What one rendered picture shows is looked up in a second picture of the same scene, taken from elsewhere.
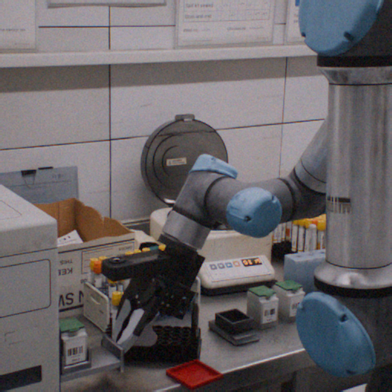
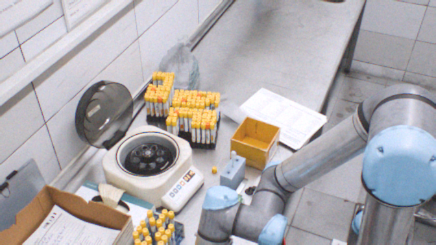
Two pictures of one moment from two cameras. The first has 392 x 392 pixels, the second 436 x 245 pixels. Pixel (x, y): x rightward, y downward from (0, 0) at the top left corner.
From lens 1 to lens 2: 0.98 m
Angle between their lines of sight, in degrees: 39
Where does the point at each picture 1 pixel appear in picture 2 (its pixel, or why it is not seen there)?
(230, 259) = (177, 181)
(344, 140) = (392, 233)
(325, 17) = (399, 185)
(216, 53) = (98, 23)
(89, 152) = (36, 141)
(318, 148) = (304, 175)
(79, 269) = not seen: outside the picture
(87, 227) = (69, 203)
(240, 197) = (267, 231)
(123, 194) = (63, 149)
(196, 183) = (219, 219)
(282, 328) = not seen: hidden behind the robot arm
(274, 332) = not seen: hidden behind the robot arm
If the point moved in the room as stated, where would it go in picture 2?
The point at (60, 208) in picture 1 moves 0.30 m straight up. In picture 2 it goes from (39, 198) to (7, 116)
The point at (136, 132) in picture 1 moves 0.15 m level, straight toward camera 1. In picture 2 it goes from (60, 105) to (82, 132)
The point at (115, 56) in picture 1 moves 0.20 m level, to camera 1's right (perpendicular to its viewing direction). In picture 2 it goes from (37, 70) to (109, 47)
